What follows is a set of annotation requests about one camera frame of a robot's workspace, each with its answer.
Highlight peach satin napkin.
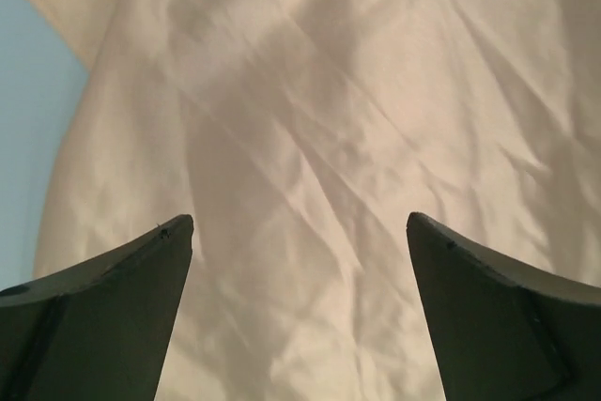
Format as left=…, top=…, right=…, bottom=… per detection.
left=30, top=0, right=600, bottom=400

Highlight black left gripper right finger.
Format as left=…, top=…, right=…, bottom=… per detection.
left=407, top=212, right=600, bottom=401

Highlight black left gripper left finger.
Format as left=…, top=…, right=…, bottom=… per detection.
left=1, top=215, right=193, bottom=400

